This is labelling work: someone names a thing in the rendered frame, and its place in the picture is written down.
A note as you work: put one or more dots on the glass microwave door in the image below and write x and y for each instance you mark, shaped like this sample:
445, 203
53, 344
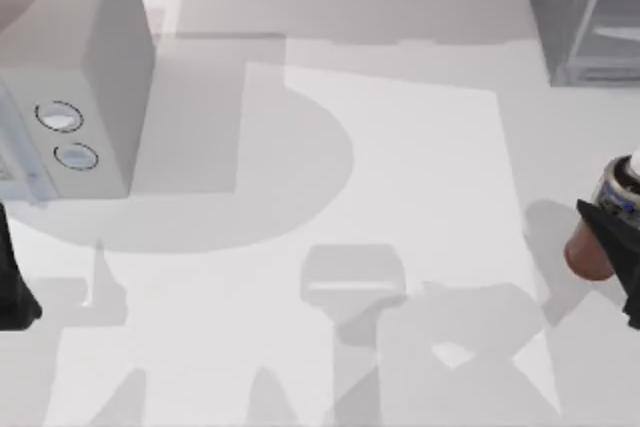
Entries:
17, 147

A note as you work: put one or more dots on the small microwave knob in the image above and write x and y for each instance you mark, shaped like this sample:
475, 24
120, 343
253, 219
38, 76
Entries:
76, 156

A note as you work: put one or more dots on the brown bottle with blue label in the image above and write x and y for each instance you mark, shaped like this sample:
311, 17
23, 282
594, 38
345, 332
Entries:
585, 254

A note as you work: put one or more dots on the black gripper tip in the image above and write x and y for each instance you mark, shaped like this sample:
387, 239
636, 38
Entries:
12, 292

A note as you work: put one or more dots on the pale microwave oven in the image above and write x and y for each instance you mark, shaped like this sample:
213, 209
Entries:
107, 77

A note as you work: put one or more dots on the large microwave knob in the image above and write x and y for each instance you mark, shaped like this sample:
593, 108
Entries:
59, 117

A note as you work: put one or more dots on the grey cabinet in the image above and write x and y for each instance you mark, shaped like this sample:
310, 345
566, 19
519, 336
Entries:
560, 7

